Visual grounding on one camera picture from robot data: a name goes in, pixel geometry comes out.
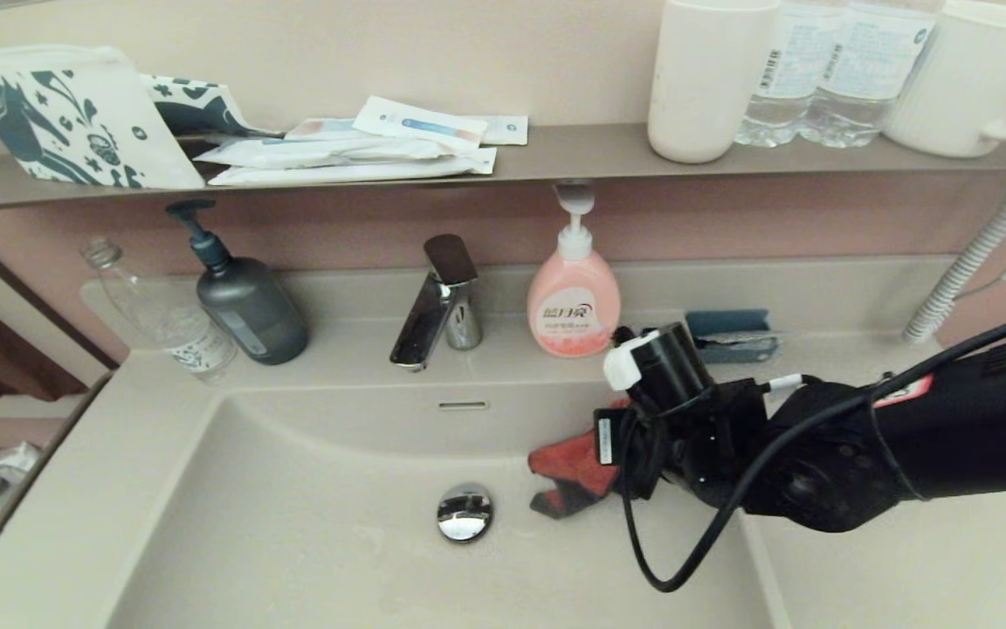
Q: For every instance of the dark grey pump bottle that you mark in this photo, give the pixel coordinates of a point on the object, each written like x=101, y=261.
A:
x=250, y=314

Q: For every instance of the small white sachet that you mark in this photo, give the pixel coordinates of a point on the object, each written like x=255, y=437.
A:
x=507, y=131

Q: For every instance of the white plastic tumbler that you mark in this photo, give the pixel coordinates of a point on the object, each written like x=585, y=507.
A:
x=708, y=79

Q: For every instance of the small blue-print pouch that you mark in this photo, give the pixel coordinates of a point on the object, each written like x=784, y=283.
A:
x=206, y=107

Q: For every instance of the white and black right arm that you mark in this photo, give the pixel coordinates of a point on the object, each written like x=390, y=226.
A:
x=948, y=437

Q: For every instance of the long white sachet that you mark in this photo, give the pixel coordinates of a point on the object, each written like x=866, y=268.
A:
x=320, y=152

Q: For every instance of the pink soap pump bottle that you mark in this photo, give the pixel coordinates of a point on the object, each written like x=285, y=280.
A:
x=573, y=297

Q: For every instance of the chrome faucet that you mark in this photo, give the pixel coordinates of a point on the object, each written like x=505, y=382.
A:
x=433, y=314

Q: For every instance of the brown hanging towel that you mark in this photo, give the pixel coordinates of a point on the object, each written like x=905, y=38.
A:
x=5, y=358

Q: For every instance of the empty clear plastic bottle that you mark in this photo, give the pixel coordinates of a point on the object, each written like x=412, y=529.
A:
x=171, y=323

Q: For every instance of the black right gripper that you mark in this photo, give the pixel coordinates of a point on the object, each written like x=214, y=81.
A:
x=695, y=454

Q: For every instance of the clear labelled water bottle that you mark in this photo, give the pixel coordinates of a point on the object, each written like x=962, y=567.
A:
x=870, y=61
x=789, y=70

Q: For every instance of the beige sink basin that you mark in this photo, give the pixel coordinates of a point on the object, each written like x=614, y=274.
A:
x=250, y=524

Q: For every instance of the thin white wrapped item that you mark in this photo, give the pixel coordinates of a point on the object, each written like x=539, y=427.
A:
x=747, y=343

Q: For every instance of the wide flat white sachet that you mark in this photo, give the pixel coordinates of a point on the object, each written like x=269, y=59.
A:
x=363, y=171

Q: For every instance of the black and white wrist camera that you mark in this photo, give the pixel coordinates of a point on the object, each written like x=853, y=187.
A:
x=673, y=367

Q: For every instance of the small blue tray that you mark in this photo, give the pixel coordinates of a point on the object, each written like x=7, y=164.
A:
x=734, y=321

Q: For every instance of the white sachet with blue stripe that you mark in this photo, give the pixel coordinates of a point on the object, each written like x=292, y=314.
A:
x=420, y=123

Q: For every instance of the white ribbed mug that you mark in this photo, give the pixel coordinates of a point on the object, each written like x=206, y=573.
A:
x=957, y=79

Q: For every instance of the grey wall shelf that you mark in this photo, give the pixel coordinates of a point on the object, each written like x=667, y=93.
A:
x=573, y=151

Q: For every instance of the chrome drain stopper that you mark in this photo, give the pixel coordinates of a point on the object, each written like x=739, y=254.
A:
x=465, y=513

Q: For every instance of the peach and blue sachet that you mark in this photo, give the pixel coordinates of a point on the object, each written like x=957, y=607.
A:
x=320, y=129

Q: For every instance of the red and grey cloth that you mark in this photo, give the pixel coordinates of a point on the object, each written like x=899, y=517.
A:
x=568, y=454

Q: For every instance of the large white blue-print pouch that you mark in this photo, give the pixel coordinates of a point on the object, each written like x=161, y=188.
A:
x=75, y=114

